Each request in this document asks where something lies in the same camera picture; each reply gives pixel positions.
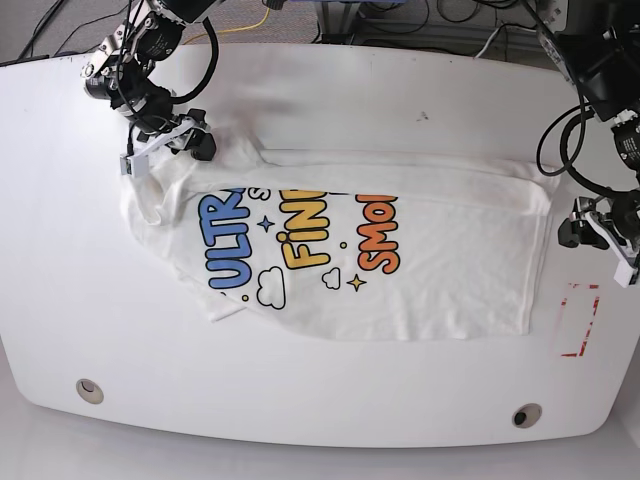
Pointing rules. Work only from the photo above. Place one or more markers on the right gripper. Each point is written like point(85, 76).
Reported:
point(184, 132)

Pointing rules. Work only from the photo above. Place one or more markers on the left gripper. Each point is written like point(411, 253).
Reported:
point(604, 223)

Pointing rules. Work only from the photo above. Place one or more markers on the white printed t-shirt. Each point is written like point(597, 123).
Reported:
point(349, 245)

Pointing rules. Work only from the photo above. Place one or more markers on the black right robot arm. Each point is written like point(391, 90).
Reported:
point(119, 72)

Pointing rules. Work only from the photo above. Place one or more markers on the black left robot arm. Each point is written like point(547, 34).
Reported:
point(595, 45)

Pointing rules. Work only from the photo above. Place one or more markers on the red tape rectangle marking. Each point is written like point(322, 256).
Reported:
point(578, 312)

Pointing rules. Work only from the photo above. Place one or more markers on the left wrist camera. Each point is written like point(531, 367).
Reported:
point(626, 275)

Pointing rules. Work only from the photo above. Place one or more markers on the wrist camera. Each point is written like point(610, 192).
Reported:
point(626, 275)
point(136, 166)

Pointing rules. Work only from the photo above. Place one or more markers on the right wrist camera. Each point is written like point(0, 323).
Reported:
point(136, 166)

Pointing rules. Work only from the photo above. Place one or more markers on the right table cable grommet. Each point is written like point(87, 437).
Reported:
point(527, 416)

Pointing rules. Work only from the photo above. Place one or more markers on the table cable grommet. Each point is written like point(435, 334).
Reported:
point(527, 416)
point(89, 391)

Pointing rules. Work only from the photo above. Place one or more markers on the left table cable grommet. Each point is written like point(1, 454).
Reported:
point(89, 391)

